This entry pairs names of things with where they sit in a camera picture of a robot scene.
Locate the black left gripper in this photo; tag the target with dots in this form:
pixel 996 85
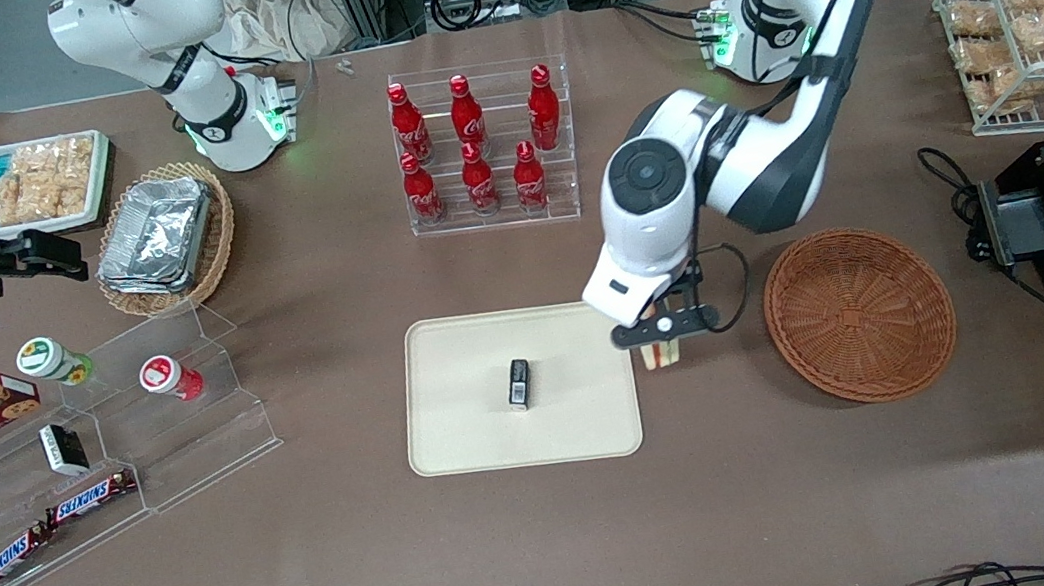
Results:
pixel 694 276

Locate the triangular sandwich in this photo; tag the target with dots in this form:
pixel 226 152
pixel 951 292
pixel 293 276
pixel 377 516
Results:
pixel 665 357

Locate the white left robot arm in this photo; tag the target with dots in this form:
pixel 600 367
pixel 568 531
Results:
pixel 653 215

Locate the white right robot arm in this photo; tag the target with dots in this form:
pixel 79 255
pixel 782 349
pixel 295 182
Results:
pixel 200 108

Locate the white rectangular snack tray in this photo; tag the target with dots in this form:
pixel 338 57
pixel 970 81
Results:
pixel 98 177

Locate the aluminium foil tray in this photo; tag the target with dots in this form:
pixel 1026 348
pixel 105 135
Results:
pixel 140 286
pixel 156 230

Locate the light oval wicker basket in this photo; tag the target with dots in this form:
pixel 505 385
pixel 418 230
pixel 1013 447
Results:
pixel 217 237

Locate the brown wicker basket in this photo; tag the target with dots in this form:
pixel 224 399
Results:
pixel 858 319

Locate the cream plastic tray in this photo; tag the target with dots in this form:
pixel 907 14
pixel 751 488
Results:
pixel 467 411

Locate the bagged rice cracker snacks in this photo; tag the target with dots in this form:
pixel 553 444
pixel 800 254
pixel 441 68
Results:
pixel 43 179

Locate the green lid cup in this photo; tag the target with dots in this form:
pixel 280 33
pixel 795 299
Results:
pixel 47 359

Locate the red lid cup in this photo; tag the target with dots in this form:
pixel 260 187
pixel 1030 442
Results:
pixel 165 375

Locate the clear acrylic bottle rack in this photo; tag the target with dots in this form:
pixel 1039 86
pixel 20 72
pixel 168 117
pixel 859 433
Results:
pixel 559 187

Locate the black and white small box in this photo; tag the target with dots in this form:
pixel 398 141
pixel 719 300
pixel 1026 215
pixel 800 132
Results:
pixel 64 449

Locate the red cola bottle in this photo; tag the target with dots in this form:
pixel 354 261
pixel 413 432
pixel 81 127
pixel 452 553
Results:
pixel 421 193
pixel 478 183
pixel 408 126
pixel 544 114
pixel 530 181
pixel 467 117

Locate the clear acrylic step shelf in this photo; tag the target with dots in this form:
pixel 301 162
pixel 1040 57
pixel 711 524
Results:
pixel 189 448

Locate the snickers chocolate bar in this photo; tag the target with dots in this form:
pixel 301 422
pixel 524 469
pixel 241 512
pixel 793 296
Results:
pixel 8 560
pixel 90 498

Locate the beige cloth bag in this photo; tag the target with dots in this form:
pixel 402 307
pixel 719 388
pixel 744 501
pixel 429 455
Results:
pixel 274 18

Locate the small clear clip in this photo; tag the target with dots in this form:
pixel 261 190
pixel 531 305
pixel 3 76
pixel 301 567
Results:
pixel 345 66

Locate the black and grey power box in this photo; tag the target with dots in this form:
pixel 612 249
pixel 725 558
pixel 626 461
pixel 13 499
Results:
pixel 1027 221

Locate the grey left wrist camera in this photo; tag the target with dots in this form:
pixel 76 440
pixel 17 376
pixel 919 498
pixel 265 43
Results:
pixel 663 327

